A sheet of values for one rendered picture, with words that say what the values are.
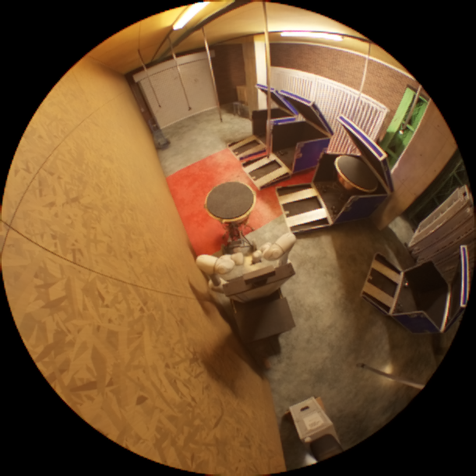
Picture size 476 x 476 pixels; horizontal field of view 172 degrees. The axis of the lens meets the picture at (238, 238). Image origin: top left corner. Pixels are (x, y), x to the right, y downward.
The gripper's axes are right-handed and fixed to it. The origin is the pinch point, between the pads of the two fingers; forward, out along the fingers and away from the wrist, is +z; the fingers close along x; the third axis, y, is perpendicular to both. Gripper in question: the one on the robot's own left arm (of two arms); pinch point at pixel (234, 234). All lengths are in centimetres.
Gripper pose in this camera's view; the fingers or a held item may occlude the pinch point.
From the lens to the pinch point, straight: 192.2
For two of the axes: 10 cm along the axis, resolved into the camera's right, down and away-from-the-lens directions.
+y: -0.4, -0.7, -10.0
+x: -9.9, 1.7, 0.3
